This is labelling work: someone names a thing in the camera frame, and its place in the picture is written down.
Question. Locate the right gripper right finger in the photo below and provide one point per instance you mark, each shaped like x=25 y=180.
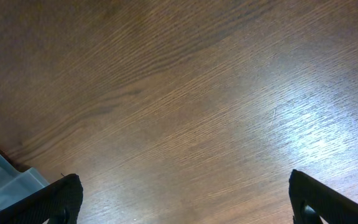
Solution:
x=314 y=202

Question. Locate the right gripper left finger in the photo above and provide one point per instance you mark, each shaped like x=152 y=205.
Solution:
x=60 y=202

